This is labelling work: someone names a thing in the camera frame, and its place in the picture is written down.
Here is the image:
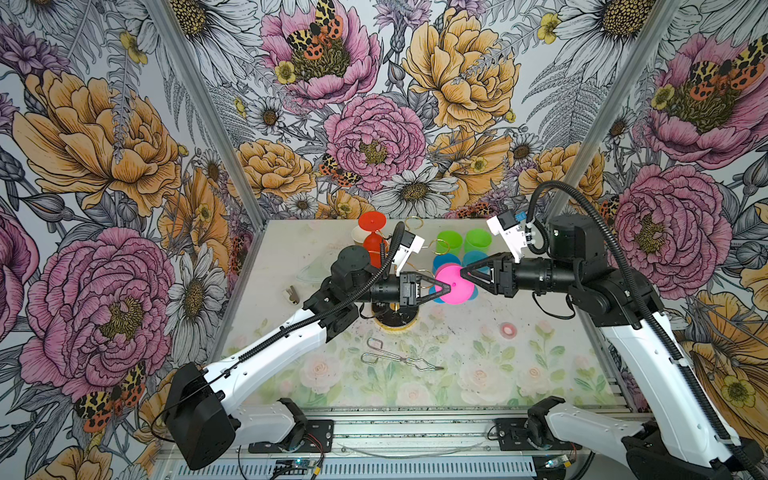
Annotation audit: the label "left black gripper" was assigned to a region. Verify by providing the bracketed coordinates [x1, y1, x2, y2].
[353, 269, 452, 306]

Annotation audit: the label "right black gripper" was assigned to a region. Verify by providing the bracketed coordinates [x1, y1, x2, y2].
[461, 252, 580, 297]

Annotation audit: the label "pink wine glass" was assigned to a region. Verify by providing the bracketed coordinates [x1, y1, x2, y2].
[434, 263, 475, 305]

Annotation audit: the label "blue wine glass front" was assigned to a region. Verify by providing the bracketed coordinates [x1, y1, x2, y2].
[432, 254, 463, 304]

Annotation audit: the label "blue wine glass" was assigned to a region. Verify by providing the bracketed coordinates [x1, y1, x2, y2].
[462, 250, 488, 301]
[432, 254, 463, 304]

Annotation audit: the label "green wine glass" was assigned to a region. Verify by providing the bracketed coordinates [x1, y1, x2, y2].
[435, 230, 464, 256]
[464, 228, 493, 253]

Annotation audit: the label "green wine glass front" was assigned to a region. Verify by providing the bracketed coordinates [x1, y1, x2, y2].
[435, 230, 464, 256]

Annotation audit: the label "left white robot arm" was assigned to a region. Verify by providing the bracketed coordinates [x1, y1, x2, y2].
[159, 223, 453, 471]

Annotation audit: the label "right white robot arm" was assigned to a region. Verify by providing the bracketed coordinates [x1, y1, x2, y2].
[461, 181, 764, 479]

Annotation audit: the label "red wine glass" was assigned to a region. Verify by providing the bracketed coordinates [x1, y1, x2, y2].
[358, 211, 388, 268]

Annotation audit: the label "brown paper cup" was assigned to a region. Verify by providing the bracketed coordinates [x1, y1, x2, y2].
[351, 225, 369, 245]

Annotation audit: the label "clear plastic bowl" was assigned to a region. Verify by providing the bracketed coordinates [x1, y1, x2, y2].
[296, 253, 336, 284]

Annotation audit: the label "small tan clip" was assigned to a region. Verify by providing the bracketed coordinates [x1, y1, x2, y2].
[283, 286, 300, 305]

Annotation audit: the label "gold wire glass rack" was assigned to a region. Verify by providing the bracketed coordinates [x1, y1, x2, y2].
[370, 221, 435, 331]

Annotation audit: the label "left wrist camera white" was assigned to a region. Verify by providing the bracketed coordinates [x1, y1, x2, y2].
[393, 231, 425, 276]

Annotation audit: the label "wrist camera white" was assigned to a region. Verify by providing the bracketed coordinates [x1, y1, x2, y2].
[486, 210, 535, 263]
[393, 231, 425, 276]

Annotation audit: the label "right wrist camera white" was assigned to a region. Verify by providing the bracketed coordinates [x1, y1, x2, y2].
[486, 210, 535, 263]

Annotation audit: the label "metal wire tongs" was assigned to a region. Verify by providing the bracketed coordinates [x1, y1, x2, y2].
[360, 338, 444, 371]

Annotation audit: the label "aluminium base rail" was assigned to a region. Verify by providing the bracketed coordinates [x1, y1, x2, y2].
[152, 408, 634, 479]

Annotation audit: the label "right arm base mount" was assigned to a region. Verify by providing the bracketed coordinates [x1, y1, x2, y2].
[486, 417, 583, 453]

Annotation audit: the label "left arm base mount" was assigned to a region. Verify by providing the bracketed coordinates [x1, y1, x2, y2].
[248, 419, 335, 454]

